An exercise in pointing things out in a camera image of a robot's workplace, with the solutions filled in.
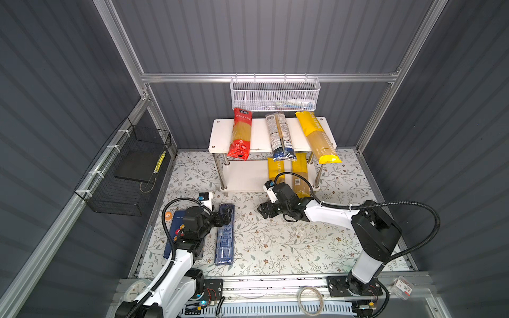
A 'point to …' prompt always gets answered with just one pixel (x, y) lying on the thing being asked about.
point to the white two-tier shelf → (252, 173)
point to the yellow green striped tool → (159, 163)
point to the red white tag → (402, 287)
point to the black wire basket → (116, 183)
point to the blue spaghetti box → (225, 248)
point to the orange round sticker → (168, 216)
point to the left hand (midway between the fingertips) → (224, 207)
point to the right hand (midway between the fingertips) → (266, 204)
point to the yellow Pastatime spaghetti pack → (275, 168)
